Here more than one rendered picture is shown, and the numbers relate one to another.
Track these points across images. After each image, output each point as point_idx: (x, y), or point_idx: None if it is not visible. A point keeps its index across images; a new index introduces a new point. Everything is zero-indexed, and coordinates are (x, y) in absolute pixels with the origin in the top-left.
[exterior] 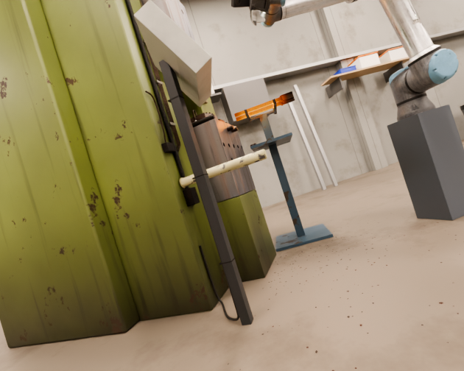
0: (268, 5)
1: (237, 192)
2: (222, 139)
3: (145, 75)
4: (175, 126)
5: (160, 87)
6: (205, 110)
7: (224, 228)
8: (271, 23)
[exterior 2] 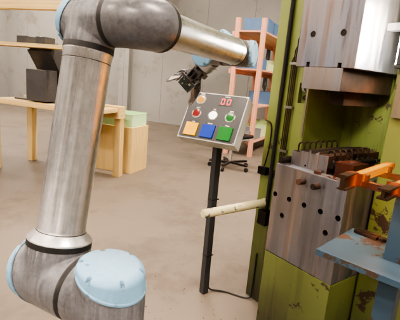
0: (183, 88)
1: (265, 245)
2: (277, 188)
3: (277, 102)
4: (291, 152)
5: (286, 113)
6: (397, 134)
7: (207, 236)
8: (242, 66)
